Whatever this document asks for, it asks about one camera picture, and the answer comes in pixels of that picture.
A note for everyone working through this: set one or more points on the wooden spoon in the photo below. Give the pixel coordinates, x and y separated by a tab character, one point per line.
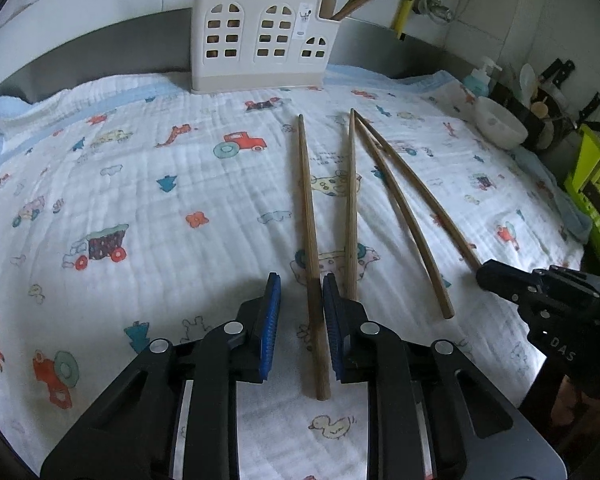
540	108

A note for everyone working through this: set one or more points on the yellow gas pipe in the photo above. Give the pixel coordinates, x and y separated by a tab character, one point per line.
407	5

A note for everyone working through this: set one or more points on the green plastic basket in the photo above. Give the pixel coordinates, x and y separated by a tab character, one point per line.
592	180

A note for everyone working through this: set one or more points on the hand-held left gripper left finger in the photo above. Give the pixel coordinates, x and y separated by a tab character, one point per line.
270	335

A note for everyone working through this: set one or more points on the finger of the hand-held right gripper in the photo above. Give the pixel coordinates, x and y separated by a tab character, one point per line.
502	280

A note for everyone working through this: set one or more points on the light blue towel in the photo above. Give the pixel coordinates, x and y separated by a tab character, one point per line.
555	195

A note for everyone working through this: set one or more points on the white ceramic bowl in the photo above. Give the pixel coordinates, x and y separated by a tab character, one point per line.
500	122

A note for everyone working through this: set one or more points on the black pot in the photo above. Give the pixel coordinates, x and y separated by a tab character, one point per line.
550	130

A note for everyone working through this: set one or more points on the blue soap pump bottle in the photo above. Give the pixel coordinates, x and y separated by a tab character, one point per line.
480	80

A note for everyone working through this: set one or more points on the white house-shaped chopstick holder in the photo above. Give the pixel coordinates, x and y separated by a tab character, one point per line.
245	75

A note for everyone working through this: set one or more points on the white printed cloth with vehicles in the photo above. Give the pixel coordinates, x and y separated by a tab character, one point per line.
155	210

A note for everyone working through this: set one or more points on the white spatula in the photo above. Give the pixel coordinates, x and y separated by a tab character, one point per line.
527	80

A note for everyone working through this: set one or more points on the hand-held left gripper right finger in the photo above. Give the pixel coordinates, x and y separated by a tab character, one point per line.
332	335

